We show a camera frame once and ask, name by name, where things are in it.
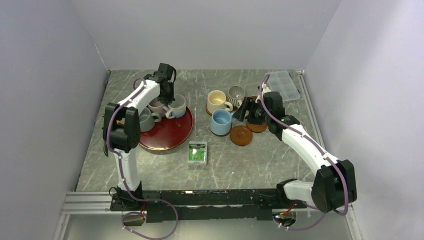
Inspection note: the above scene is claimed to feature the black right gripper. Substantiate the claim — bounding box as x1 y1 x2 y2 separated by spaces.
232 96 271 125

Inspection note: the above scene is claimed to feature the light blue ceramic mug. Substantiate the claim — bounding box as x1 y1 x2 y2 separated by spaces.
209 109 236 134

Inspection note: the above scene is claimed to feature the grey ribbed ceramic cup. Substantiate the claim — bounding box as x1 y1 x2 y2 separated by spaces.
226 85 246 108

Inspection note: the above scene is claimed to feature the cream ribbed ceramic mug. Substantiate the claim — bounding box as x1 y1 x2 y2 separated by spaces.
206 90 234 115

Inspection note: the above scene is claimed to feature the mauve ceramic mug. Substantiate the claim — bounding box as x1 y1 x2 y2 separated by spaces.
147 98 169 117

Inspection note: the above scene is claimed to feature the white ceramic mug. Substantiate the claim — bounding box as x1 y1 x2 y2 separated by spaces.
165 94 187 119

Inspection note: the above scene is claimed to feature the grey-green ceramic mug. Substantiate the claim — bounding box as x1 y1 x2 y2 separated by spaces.
139 107 162 133

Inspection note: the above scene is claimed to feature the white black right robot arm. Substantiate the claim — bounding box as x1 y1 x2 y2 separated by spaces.
233 91 357 213

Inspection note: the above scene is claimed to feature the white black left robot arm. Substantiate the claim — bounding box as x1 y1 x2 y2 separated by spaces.
103 63 177 210

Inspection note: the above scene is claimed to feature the clear plastic organizer box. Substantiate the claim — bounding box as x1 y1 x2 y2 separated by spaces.
266 70 301 102

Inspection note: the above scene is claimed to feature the green label plastic box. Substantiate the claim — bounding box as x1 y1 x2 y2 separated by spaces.
187 141 208 166

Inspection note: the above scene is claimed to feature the dark red round tray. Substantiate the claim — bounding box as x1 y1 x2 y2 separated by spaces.
138 106 194 151

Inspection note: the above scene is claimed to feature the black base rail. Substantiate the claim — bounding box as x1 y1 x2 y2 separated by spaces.
110 188 306 223

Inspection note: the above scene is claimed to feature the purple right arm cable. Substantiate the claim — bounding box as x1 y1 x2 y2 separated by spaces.
257 73 350 232

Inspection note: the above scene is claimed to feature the aluminium frame rail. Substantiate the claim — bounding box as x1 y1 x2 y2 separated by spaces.
295 69 363 240

